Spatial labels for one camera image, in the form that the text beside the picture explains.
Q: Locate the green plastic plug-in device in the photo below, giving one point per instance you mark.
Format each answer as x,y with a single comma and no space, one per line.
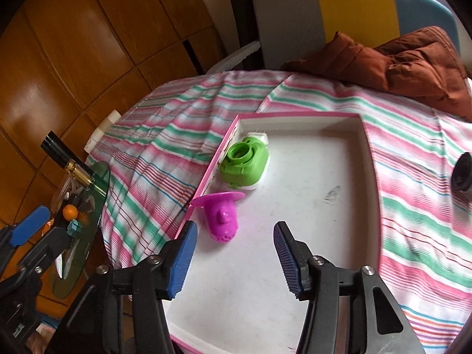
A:
243,166

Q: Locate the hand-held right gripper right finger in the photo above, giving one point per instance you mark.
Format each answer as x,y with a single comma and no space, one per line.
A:
285,261

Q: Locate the grey cylinder with black cap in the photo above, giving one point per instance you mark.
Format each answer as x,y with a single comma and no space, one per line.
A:
462,173

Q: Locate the pink green striped blanket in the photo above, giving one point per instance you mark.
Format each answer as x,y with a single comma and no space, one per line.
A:
166,147

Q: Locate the teal cube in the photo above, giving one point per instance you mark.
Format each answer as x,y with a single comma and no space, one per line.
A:
75,225

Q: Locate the clear glass bottle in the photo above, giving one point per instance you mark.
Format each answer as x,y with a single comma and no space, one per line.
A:
61,195

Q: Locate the grey yellow blue headboard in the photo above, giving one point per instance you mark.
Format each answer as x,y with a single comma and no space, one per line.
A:
354,7

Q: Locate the purple plastic stopper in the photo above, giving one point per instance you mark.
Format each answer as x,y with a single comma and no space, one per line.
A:
223,221

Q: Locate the white curved bed rail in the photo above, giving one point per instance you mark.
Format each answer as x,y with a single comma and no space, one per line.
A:
236,57

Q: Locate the small orange ball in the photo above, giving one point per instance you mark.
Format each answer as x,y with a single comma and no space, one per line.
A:
70,212

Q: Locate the white tray with pink rim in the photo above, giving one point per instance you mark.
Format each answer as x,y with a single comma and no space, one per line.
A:
313,191

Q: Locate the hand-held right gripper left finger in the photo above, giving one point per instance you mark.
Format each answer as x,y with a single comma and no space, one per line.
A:
182,261

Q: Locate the brown quilted duvet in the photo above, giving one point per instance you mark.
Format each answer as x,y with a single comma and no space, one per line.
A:
405,66

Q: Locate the green glass side table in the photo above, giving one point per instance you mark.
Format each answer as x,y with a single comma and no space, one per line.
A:
99,177

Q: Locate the gold perfume bottle black cap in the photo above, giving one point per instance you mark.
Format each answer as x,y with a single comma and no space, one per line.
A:
79,173

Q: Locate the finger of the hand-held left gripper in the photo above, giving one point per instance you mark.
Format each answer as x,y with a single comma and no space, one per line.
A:
31,225

